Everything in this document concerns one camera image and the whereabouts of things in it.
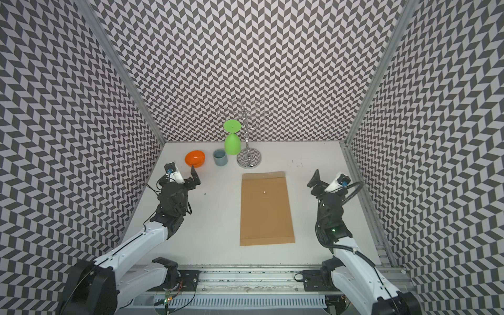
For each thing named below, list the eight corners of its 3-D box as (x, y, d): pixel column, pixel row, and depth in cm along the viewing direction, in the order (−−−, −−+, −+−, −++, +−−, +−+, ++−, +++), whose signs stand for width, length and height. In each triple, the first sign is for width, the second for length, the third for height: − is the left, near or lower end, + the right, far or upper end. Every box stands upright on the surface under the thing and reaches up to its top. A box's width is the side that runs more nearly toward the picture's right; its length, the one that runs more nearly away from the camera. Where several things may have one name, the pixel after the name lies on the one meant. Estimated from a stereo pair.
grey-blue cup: (214, 166, 110) (211, 158, 105) (216, 156, 115) (214, 148, 110) (226, 166, 110) (224, 158, 105) (228, 156, 115) (226, 148, 110)
